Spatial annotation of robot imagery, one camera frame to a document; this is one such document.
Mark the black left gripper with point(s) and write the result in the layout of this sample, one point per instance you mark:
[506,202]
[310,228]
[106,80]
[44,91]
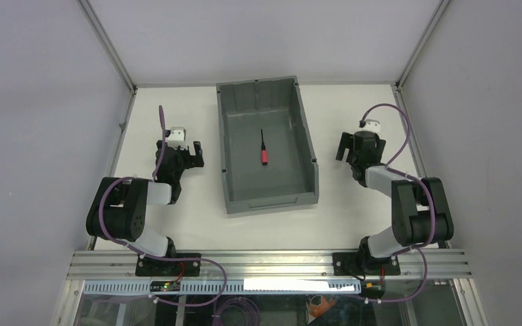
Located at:
[182,153]

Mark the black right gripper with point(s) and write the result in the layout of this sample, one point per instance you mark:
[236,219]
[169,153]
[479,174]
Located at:
[357,143]

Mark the red handled screwdriver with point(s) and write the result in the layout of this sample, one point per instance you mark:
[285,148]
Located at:
[264,155]

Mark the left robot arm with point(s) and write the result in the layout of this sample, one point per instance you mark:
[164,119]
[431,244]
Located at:
[118,210]

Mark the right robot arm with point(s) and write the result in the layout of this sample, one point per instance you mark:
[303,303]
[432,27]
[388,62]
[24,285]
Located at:
[420,213]

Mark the grey plastic storage bin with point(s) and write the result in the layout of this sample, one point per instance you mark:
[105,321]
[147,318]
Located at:
[291,177]

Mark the orange object under table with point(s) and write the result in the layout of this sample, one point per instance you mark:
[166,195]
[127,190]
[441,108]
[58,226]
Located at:
[319,304]

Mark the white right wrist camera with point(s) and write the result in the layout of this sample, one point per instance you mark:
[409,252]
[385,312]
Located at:
[370,125]

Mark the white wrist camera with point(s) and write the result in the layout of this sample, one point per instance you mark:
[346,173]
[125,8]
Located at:
[176,138]
[370,125]

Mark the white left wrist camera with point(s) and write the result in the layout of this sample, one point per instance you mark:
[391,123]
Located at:
[176,138]

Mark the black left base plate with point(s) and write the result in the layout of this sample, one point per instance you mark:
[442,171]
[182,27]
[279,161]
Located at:
[168,265]

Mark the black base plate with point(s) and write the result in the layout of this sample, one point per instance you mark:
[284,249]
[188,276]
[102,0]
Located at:
[360,263]
[168,265]

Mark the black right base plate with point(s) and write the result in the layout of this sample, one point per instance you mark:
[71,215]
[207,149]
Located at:
[360,263]

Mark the aluminium extrusion rail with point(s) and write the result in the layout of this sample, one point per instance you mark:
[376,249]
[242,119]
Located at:
[311,264]

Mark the white slotted cable duct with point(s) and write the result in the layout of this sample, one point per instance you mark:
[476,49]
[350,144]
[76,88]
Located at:
[247,286]

